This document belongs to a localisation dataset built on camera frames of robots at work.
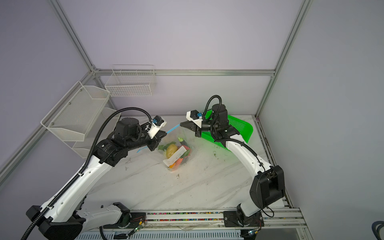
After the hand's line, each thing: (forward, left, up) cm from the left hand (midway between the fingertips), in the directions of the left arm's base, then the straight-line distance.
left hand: (162, 133), depth 68 cm
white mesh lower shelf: (-1, +41, -11) cm, 43 cm away
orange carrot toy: (-5, -4, -22) cm, 23 cm away
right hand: (+5, -9, +2) cm, 10 cm away
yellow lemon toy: (+3, -2, -18) cm, 19 cm away
